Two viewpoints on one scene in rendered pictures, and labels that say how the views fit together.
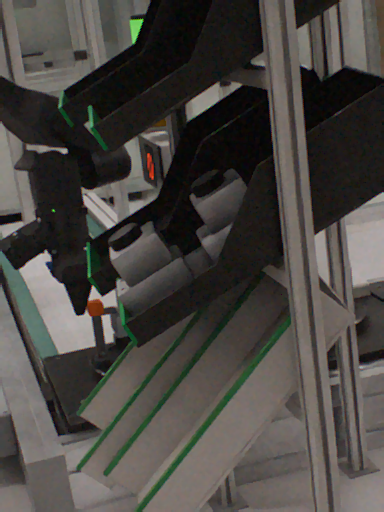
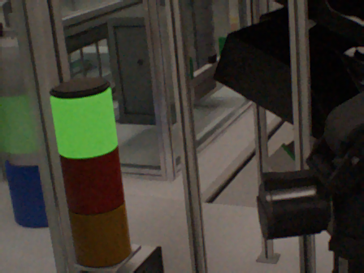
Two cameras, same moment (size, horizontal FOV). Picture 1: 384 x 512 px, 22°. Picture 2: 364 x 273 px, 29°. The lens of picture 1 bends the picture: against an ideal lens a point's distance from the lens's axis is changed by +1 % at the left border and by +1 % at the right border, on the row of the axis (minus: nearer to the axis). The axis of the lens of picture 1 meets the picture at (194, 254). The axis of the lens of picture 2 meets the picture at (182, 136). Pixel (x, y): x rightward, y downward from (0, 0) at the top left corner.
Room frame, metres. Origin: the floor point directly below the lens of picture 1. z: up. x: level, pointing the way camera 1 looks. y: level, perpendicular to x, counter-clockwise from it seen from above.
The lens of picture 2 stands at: (1.81, 0.44, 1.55)
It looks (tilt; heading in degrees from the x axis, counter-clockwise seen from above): 18 degrees down; 220
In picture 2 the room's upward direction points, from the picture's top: 6 degrees counter-clockwise
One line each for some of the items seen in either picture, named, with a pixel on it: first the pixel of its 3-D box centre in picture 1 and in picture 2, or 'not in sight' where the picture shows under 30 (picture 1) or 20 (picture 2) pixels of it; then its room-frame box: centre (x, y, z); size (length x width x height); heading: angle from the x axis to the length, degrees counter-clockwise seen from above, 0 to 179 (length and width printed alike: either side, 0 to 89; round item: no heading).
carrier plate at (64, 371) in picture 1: (143, 373); not in sight; (1.22, 0.09, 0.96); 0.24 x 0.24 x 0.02; 15
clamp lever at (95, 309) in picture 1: (104, 327); not in sight; (1.21, 0.13, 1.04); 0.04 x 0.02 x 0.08; 105
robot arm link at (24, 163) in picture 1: (54, 172); (361, 195); (1.21, 0.16, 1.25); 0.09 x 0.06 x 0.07; 133
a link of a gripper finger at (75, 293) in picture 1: (78, 293); not in sight; (1.19, 0.15, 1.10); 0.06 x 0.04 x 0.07; 104
